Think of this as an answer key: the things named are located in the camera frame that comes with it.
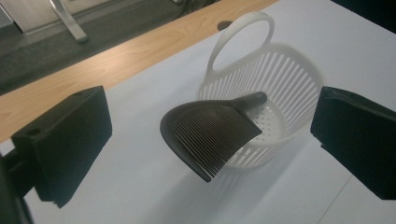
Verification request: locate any white panel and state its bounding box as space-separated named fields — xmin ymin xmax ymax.
xmin=0 ymin=0 xmax=110 ymax=35

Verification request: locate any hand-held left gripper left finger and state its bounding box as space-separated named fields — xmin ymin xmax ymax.
xmin=3 ymin=86 xmax=114 ymax=209

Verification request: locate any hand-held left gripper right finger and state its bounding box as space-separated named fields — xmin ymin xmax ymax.
xmin=310 ymin=86 xmax=396 ymax=201

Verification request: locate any dark grey slotted scoop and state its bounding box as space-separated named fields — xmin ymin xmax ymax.
xmin=159 ymin=91 xmax=269 ymax=184

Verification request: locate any white slotted plastic basket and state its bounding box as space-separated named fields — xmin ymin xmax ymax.
xmin=197 ymin=11 xmax=327 ymax=171

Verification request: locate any metal stand leg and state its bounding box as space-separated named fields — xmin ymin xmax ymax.
xmin=49 ymin=0 xmax=91 ymax=45

